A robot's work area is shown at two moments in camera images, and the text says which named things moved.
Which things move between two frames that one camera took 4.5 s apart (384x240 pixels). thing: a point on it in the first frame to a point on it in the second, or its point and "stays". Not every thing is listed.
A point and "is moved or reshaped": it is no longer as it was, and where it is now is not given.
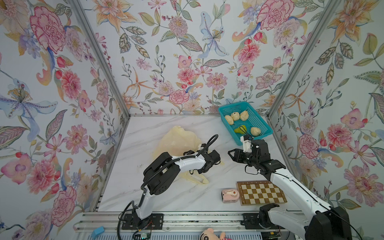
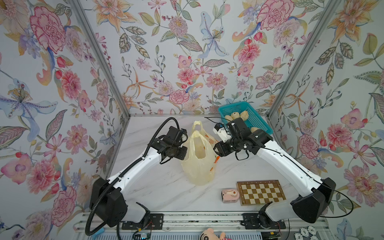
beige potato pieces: x=229 y=119 stays
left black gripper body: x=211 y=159 to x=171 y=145
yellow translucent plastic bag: x=176 y=141 is moved or reshaped
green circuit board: x=143 y=236 stays
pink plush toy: x=209 y=234 stays
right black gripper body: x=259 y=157 to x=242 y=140
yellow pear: x=235 y=116 stays
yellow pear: x=244 y=115 stays
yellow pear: x=255 y=131 stays
